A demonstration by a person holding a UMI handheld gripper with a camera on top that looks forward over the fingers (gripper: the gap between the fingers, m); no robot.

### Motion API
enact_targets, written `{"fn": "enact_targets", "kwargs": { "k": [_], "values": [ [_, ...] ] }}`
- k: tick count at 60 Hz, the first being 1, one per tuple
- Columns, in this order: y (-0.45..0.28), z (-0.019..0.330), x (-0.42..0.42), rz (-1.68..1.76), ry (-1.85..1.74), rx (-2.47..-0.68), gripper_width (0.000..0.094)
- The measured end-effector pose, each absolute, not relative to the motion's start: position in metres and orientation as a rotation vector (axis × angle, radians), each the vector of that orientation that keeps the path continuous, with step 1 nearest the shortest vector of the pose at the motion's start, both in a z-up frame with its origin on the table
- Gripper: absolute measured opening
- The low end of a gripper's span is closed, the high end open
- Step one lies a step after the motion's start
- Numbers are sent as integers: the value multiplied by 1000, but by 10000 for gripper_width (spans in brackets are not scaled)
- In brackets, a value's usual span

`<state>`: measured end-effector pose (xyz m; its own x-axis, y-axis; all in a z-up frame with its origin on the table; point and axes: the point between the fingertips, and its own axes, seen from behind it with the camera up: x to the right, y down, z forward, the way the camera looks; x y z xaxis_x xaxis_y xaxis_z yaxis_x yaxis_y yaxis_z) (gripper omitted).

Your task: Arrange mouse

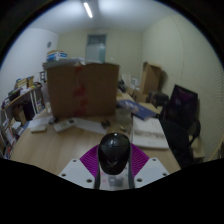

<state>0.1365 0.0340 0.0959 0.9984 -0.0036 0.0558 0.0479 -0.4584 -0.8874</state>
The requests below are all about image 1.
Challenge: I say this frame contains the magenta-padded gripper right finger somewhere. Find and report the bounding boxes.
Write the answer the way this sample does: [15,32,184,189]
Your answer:
[128,143,170,190]

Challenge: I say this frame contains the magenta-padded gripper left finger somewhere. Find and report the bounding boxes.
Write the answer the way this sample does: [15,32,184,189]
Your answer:
[58,144,102,191]

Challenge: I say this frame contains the black computer mouse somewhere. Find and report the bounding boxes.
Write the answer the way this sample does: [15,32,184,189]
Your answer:
[97,132,132,176]

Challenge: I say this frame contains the open white notebook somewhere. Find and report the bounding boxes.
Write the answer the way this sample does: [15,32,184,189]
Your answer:
[131,115,170,150]

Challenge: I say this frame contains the small black clip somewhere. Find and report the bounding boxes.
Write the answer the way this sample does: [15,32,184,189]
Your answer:
[100,119,112,129]

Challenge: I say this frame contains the clear plastic container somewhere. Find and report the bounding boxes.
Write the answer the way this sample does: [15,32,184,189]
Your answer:
[114,107,133,126]

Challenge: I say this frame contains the black office chair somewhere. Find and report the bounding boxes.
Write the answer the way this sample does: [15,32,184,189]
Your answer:
[159,84,202,169]

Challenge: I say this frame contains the blue book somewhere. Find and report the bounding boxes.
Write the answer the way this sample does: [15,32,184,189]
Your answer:
[116,99,157,121]

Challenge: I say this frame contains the black bag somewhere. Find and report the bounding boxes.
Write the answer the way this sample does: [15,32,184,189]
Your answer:
[148,90,170,108]

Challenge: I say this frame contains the large brown cardboard box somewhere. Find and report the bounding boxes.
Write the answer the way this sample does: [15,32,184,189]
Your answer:
[43,62,120,118]

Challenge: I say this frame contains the open brown cardboard box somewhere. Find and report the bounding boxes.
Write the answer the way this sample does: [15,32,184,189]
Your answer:
[139,61,163,96]

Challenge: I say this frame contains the cluttered shelf unit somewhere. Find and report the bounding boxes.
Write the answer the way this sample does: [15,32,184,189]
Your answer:
[0,75,46,159]

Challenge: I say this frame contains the blue white box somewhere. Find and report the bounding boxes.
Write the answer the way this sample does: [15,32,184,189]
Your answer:
[46,49,69,62]

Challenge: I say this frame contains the ceiling tube light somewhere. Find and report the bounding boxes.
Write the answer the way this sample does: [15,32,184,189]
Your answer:
[82,1,94,19]

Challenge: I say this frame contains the grey wall window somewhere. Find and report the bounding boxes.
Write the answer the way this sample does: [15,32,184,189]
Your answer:
[85,33,108,64]

